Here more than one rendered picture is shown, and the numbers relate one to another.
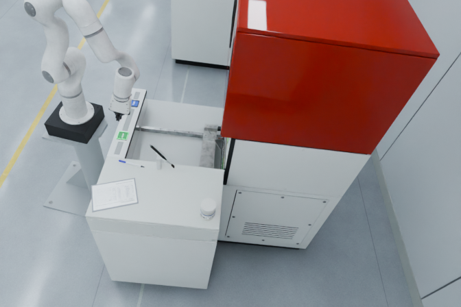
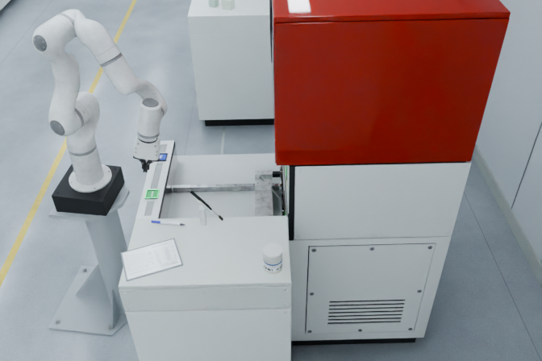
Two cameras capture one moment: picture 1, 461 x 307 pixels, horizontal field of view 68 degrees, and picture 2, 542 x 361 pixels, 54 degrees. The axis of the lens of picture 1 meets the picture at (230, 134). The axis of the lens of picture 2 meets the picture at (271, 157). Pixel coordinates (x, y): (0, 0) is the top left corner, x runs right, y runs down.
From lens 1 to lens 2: 52 cm
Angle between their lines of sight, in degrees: 11
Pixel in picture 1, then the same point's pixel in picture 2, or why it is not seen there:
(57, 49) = (68, 91)
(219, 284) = not seen: outside the picture
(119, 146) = (148, 206)
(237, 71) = (282, 72)
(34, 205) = (36, 329)
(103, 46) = (124, 73)
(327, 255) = (458, 346)
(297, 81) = (354, 72)
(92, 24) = (110, 49)
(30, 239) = not seen: outside the picture
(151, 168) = (193, 225)
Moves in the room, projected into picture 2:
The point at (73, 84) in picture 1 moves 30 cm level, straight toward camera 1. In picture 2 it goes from (85, 137) to (106, 176)
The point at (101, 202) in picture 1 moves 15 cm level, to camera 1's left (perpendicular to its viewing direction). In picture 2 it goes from (136, 269) to (97, 267)
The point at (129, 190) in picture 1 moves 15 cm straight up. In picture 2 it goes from (170, 252) to (164, 224)
